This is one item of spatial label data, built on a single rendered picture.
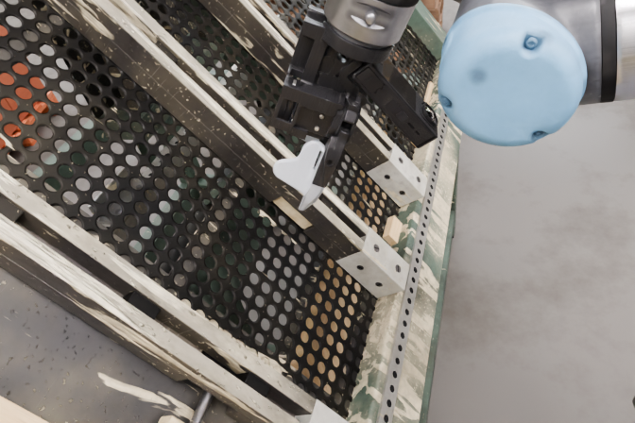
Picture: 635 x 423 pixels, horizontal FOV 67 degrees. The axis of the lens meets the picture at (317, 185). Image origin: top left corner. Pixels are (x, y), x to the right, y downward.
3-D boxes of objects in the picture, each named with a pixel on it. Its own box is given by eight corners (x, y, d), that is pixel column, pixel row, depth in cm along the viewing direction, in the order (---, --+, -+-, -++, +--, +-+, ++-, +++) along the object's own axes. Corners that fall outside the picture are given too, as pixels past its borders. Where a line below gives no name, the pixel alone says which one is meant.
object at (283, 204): (302, 229, 88) (314, 225, 86) (271, 201, 85) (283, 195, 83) (308, 218, 90) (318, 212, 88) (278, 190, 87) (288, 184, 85)
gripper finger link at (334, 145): (310, 170, 54) (337, 100, 50) (325, 176, 54) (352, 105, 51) (309, 189, 50) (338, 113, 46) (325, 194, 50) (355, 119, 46)
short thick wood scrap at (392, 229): (390, 245, 105) (397, 243, 104) (382, 237, 104) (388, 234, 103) (395, 226, 109) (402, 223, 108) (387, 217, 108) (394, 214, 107)
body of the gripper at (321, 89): (280, 93, 54) (313, -7, 46) (351, 117, 56) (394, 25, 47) (267, 132, 49) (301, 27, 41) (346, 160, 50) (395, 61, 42)
